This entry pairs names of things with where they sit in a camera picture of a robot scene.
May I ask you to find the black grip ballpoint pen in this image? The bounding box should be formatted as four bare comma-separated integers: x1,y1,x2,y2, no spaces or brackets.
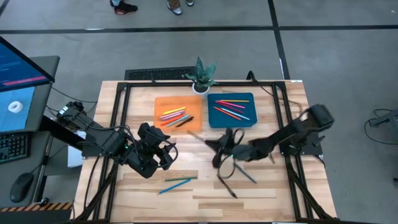
216,175,238,199

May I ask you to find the light blue pencil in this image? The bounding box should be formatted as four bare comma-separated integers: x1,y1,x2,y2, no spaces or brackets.
158,179,192,195

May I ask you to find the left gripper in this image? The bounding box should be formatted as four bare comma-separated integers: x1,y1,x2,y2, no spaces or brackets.
138,122,175,170

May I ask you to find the black keyboard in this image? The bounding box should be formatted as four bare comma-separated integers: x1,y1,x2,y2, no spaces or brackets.
0,133,31,165

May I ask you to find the black floor mat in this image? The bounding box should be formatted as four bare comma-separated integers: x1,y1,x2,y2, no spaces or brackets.
124,65,197,81

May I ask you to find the monitor with dark blue screen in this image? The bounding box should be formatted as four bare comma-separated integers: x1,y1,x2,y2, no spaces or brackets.
0,35,56,93

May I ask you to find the red pencil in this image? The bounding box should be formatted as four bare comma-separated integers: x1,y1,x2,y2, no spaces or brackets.
218,101,244,114

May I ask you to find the light blue pen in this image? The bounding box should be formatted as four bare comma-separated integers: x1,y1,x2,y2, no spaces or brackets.
165,114,191,128

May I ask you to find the orange pencil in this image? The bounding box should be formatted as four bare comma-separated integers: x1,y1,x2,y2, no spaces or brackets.
213,105,242,122

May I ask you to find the grey floor stand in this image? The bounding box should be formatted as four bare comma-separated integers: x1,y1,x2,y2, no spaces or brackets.
369,110,398,128

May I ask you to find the green pencil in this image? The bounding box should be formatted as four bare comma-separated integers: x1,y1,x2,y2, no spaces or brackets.
164,176,199,182

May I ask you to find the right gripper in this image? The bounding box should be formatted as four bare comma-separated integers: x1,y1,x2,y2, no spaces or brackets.
205,128,249,169

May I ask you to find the snake plant in white pot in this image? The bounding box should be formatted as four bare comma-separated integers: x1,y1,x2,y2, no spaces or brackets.
185,56,220,96

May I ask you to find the slim black pen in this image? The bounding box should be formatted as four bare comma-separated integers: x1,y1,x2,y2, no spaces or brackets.
175,116,195,128

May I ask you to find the pink pencil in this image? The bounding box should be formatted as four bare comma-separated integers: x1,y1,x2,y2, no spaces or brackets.
216,100,246,110

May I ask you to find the purple pen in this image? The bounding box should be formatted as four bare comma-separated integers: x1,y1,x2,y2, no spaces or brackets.
159,112,185,121

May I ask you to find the black computer mouse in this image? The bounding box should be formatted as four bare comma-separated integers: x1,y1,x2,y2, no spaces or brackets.
9,172,35,205

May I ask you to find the person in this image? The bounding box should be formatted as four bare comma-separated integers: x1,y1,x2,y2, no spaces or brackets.
109,0,139,16
166,0,196,16

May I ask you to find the white pencil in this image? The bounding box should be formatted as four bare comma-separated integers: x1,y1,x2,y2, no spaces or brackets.
220,107,251,121

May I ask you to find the yellow highlighter pen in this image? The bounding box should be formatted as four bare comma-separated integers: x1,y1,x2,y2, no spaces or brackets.
162,106,187,116

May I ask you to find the grey desk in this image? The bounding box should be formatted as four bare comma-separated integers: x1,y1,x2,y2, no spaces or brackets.
0,116,83,215

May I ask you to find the blue plastic tray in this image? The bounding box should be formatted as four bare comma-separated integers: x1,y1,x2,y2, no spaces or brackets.
206,91,259,129

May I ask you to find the dark blue pencil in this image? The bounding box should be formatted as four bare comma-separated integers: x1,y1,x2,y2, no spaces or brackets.
233,162,258,185

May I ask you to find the black metal table frame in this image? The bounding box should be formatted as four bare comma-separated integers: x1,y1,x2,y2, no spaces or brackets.
70,70,338,224

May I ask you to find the monitor with light blue picture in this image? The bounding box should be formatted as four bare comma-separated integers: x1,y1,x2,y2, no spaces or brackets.
0,55,60,134

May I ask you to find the black yellow hazard-striped panel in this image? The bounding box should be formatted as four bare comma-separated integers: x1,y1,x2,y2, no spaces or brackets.
0,202,74,224

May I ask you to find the orange plastic tray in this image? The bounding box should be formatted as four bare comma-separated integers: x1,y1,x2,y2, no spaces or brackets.
153,95,204,133

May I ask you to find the black floor cable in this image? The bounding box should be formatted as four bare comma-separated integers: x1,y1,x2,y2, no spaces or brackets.
363,108,398,146

